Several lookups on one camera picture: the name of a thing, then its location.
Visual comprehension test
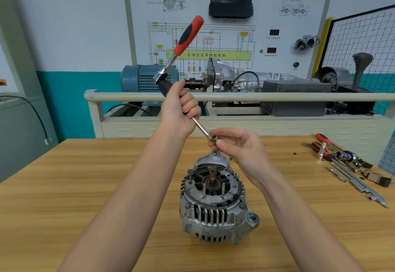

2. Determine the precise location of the person's right hand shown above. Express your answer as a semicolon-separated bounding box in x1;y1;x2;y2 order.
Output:
208;127;271;186

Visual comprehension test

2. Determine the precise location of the person's left hand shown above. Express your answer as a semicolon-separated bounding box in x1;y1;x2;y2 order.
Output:
160;80;202;137

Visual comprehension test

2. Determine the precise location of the silver extension bar black grip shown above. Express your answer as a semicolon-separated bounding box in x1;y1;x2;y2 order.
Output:
158;79;214;140

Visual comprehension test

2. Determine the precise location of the red black ratchet wrench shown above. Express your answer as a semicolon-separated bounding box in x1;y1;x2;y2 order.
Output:
153;15;205;85

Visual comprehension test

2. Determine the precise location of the person's right forearm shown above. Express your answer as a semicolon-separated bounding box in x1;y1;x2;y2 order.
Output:
243;166;365;272

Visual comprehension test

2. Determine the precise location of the person's left forearm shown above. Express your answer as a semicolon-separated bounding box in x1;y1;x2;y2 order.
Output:
58;120;192;272

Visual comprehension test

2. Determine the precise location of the rusty drive shaft coupling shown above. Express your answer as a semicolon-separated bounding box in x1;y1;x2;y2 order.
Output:
184;78;208;90

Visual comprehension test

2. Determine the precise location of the blue electric motor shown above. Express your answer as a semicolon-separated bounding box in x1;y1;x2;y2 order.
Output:
120;64;180;93

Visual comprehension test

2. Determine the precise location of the silver automatic transmission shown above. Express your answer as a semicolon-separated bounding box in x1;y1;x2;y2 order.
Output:
206;58;321;94

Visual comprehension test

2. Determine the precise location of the silver car alternator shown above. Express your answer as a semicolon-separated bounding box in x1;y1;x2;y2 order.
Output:
179;150;260;246

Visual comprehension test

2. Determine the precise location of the dark grey control box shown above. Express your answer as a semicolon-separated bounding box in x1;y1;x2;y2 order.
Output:
260;80;332;117

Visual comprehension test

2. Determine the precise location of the white wiring diagram training board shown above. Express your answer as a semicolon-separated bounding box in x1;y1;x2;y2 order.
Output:
122;0;336;80

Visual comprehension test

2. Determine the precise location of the red black screwdriver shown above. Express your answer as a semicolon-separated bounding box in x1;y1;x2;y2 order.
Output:
315;133;344;153

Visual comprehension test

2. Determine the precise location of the black instrument cluster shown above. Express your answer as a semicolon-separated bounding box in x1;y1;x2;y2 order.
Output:
209;0;254;19

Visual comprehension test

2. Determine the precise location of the short silver extension bar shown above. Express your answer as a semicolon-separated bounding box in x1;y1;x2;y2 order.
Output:
327;166;347;183

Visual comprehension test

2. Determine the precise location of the silver throttle body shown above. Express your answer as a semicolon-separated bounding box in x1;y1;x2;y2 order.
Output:
294;35;320;50

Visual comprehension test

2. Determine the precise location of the chrome ratchet head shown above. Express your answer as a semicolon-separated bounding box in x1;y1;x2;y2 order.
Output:
335;150;359;164

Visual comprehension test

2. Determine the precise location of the black brake unit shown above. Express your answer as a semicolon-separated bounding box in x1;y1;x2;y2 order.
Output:
314;66;376;116

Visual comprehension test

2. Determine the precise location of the long silver bar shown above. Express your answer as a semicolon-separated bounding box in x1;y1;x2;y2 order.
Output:
331;158;390;209

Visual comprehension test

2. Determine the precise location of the grey gear shift lever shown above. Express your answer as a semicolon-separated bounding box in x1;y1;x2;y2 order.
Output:
352;52;374;90

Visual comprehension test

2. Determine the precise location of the small brown brush holder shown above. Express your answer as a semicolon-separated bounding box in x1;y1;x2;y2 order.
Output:
367;171;393;188

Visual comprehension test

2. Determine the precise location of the grey green cabinet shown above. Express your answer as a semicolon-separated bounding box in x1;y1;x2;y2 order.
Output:
0;0;60;183

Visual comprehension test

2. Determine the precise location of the beige training stand frame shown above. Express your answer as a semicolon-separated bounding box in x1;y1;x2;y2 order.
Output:
84;89;395;166

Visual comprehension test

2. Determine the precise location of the black curved cable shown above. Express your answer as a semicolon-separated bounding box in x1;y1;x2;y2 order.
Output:
106;102;152;118

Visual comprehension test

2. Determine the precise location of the black looped cable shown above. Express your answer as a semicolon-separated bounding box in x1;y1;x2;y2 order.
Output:
233;70;260;92

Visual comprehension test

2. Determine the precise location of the black cable white plug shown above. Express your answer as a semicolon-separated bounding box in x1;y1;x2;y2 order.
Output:
0;95;52;145

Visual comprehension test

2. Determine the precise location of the black framed wire mesh board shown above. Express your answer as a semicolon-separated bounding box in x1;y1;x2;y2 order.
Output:
320;4;395;75

